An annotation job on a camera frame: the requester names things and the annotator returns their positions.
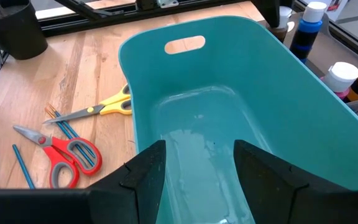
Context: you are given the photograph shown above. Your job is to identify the red handled scissors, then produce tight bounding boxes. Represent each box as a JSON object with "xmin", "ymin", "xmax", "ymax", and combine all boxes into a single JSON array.
[{"xmin": 12, "ymin": 124, "xmax": 103, "ymax": 190}]

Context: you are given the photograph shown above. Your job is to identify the blue pencils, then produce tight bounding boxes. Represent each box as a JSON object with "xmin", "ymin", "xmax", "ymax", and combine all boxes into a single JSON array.
[{"xmin": 44, "ymin": 107, "xmax": 93, "ymax": 167}]

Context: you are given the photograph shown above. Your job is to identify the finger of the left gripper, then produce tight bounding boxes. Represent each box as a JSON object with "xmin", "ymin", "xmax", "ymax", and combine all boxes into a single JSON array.
[{"xmin": 249, "ymin": 0, "xmax": 282, "ymax": 29}]

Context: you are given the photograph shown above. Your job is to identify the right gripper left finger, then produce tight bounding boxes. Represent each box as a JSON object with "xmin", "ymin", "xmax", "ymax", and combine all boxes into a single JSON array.
[{"xmin": 87, "ymin": 139, "xmax": 167, "ymax": 224}]

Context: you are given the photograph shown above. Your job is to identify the green potted plant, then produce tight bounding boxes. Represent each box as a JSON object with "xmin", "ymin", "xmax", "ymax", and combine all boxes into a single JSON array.
[{"xmin": 0, "ymin": 0, "xmax": 49, "ymax": 61}]

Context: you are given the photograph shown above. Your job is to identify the blue paint bottle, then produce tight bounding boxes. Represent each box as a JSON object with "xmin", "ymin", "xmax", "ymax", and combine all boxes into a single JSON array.
[{"xmin": 289, "ymin": 1, "xmax": 328, "ymax": 64}]

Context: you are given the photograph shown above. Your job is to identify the brown paint bottle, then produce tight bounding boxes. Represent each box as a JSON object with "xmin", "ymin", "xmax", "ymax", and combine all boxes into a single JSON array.
[{"xmin": 265, "ymin": 5, "xmax": 293, "ymax": 44}]

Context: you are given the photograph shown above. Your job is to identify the small bottle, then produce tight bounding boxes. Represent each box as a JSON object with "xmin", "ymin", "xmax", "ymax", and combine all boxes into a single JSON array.
[{"xmin": 319, "ymin": 61, "xmax": 358, "ymax": 101}]

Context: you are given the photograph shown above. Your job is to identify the teal plastic bin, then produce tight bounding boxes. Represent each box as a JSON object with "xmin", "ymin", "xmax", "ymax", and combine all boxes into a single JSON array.
[{"xmin": 117, "ymin": 15, "xmax": 358, "ymax": 224}]

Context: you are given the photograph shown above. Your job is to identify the yellow handled scissors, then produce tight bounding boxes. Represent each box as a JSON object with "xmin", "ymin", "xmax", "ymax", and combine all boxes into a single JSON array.
[{"xmin": 43, "ymin": 83, "xmax": 133, "ymax": 125}]

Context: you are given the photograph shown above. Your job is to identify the teal handle paintbrush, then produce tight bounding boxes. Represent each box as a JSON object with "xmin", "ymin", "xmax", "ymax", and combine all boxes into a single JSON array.
[
  {"xmin": 12, "ymin": 144, "xmax": 37, "ymax": 190},
  {"xmin": 47, "ymin": 103, "xmax": 96, "ymax": 159}
]

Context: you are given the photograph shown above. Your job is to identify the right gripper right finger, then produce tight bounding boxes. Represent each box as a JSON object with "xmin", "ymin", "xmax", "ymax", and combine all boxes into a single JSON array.
[{"xmin": 234, "ymin": 139, "xmax": 351, "ymax": 224}]

